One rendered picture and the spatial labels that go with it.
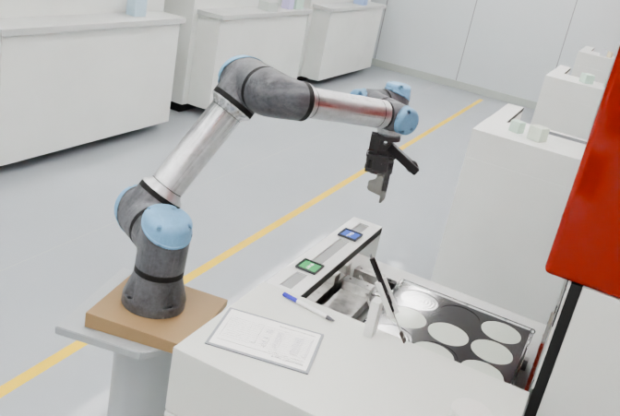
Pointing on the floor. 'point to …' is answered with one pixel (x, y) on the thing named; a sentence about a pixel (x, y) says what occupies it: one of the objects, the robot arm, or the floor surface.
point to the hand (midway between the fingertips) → (383, 198)
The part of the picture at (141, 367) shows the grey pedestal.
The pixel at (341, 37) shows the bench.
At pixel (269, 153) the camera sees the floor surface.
